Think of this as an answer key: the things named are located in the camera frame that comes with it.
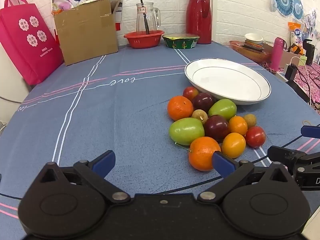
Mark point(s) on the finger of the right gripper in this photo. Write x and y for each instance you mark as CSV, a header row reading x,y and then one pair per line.
x,y
310,131
283,155

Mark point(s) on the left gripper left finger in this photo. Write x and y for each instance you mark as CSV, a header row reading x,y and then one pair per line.
x,y
93,173

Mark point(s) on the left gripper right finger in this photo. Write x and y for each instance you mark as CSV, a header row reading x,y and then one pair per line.
x,y
234,174

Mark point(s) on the small orange kumquat front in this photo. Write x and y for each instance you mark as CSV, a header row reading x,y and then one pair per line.
x,y
233,145

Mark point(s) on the small orange kumquat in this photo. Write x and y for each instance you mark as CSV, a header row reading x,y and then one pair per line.
x,y
237,124
233,145

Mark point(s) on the orange tangerine with stem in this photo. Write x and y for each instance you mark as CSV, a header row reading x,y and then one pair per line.
x,y
201,152

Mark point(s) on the red apple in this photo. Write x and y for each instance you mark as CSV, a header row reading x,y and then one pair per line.
x,y
255,137
190,93

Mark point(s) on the small orange kumquat back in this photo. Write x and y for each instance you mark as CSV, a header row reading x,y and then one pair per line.
x,y
237,124

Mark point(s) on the dark red plum front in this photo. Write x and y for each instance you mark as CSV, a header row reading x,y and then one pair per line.
x,y
217,128

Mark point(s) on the dark red plum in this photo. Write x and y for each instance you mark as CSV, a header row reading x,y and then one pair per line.
x,y
217,128
203,101

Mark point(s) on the green apple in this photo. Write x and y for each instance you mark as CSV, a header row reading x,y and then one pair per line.
x,y
225,108
186,130

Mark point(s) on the green apple front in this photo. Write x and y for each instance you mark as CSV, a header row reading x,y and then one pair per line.
x,y
186,130

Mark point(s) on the large orange tangerine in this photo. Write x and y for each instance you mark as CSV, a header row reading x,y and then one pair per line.
x,y
179,107

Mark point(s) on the brown longan right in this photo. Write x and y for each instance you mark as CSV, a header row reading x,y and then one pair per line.
x,y
250,120

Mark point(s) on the pink floral side cloth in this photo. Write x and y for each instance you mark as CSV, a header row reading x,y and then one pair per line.
x,y
307,78

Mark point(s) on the black power adapter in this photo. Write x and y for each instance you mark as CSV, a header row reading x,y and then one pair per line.
x,y
291,72

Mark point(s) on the brown longan with stem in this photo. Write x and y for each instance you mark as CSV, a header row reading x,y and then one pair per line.
x,y
200,115

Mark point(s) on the blue patterned tablecloth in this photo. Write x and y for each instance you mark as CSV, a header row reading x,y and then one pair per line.
x,y
119,102

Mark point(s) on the dark red plum back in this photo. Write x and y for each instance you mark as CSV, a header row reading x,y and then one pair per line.
x,y
203,101

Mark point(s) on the pink water bottle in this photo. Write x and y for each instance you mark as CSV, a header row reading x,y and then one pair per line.
x,y
279,46

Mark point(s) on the black pump bottle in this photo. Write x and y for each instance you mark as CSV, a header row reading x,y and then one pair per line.
x,y
309,50

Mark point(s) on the red apple behind pile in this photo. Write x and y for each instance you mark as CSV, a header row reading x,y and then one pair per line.
x,y
190,93

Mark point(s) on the white ceramic plate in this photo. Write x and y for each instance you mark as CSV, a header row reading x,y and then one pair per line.
x,y
226,79

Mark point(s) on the orange snack bag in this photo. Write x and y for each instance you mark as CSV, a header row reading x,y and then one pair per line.
x,y
295,33

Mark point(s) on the blue paper fan decoration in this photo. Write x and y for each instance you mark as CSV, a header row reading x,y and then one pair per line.
x,y
288,8

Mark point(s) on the red plastic basket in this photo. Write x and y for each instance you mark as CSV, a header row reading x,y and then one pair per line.
x,y
139,40

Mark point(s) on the green foil bowl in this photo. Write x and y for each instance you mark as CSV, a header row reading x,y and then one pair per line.
x,y
180,41

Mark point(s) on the cardboard box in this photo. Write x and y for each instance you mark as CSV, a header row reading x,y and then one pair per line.
x,y
86,31

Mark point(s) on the pink tote bag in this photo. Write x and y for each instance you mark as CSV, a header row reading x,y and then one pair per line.
x,y
28,41

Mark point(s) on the red thermos jug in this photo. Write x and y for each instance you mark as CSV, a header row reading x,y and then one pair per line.
x,y
199,20

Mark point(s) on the glass pitcher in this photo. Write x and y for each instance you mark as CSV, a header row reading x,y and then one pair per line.
x,y
153,15

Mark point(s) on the black straw in pitcher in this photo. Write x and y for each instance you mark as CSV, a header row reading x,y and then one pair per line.
x,y
145,18

